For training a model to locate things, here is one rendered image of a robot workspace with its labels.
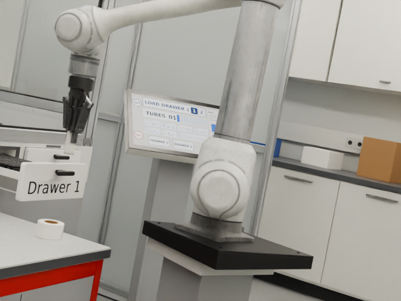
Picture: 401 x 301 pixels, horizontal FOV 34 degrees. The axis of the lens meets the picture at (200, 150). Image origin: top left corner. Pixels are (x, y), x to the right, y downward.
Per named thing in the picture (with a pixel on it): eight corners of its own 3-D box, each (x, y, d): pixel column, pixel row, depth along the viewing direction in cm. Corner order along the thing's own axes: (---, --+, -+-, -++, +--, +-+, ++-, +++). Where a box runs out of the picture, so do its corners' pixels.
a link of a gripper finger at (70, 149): (76, 132, 199) (77, 132, 198) (72, 154, 199) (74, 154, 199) (68, 131, 197) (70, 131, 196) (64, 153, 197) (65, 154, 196)
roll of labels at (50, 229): (65, 237, 176) (68, 223, 176) (56, 241, 169) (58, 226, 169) (42, 232, 177) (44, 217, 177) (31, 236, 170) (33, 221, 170)
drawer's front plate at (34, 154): (76, 178, 250) (82, 150, 250) (24, 180, 225) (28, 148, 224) (73, 178, 251) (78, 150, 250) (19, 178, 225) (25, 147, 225)
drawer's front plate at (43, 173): (83, 197, 209) (89, 164, 209) (19, 201, 184) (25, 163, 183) (79, 196, 210) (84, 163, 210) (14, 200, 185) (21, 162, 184)
